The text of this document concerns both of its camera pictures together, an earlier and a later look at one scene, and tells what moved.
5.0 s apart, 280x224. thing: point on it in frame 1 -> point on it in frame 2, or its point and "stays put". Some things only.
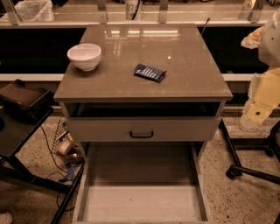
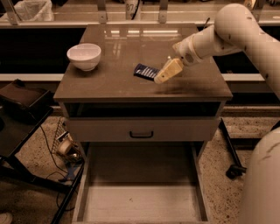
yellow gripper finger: x=263 y=95 -> x=173 y=67
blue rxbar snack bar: x=149 y=73 stays put
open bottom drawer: x=142 y=183 stays put
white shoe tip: x=5 y=218 stays put
